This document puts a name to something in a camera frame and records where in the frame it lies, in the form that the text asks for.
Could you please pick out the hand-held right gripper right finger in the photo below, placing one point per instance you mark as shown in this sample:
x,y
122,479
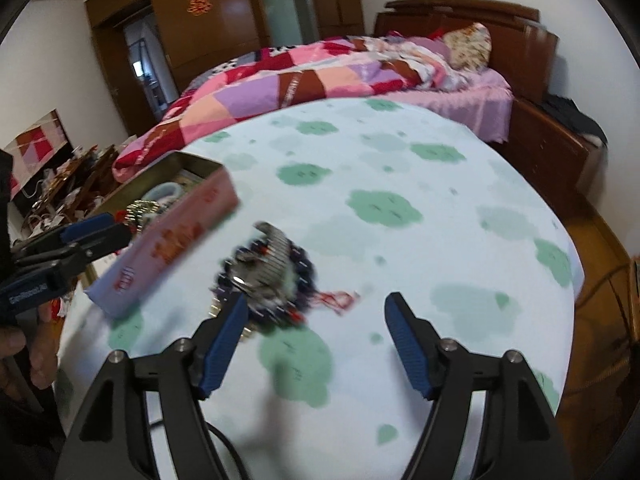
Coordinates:
x,y
410,347

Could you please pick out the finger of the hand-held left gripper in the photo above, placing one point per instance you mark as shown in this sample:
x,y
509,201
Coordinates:
x,y
100,245
87,225

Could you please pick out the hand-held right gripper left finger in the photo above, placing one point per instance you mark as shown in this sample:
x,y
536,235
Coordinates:
x,y
225,347

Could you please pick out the pink metal tin box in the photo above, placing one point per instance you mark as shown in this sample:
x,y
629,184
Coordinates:
x,y
170,240

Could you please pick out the green jade bangle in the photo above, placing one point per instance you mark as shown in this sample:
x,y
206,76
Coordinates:
x,y
162,191

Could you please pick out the person's left hand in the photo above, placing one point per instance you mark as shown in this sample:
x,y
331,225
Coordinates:
x,y
30,355

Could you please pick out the cluttered low wooden table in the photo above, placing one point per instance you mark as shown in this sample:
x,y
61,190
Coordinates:
x,y
75,185

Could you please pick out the flat screen television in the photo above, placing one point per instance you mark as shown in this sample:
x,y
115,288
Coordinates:
x,y
35,155

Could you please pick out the wooden wardrobe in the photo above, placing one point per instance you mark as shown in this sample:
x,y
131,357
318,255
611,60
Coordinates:
x,y
210,40

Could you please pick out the patchwork quilt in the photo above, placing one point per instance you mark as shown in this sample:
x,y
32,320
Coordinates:
x,y
280,80

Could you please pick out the wooden nightstand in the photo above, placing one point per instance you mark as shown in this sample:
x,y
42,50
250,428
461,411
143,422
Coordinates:
x,y
545,145

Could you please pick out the pink bed sheet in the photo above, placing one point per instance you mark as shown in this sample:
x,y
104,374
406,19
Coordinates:
x,y
465,100

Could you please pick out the dark clothes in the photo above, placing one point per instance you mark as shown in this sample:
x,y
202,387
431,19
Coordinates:
x,y
575,117

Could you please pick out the floral pillow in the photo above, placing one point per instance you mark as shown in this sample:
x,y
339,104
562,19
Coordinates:
x,y
467,47

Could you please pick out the wooden headboard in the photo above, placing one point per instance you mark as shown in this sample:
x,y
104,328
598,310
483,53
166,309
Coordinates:
x,y
520,35

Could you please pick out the red paper wall decoration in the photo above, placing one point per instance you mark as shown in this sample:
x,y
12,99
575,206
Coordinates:
x,y
197,4

